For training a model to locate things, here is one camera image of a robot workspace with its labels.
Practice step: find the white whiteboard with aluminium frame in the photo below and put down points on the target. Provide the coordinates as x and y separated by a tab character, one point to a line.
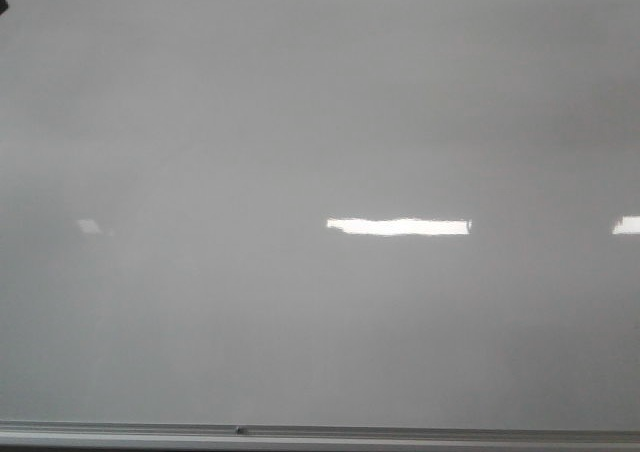
320	225

